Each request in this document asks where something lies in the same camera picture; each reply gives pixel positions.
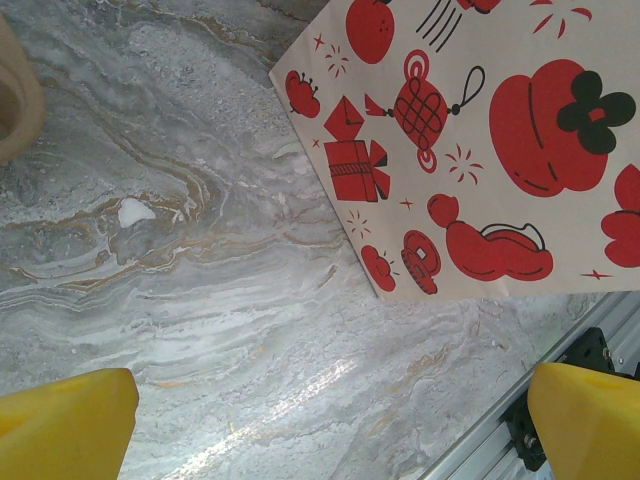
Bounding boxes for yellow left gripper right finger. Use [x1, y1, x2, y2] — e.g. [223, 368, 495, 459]
[528, 362, 640, 480]

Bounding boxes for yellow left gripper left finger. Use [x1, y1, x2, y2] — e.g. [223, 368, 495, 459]
[0, 368, 140, 480]

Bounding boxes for brown pulp cup carrier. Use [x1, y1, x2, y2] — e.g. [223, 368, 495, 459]
[0, 12, 47, 164]

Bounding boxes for white paper bag red prints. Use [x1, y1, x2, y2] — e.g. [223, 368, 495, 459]
[268, 0, 640, 302]

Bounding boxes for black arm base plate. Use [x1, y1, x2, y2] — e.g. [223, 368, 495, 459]
[502, 327, 624, 471]

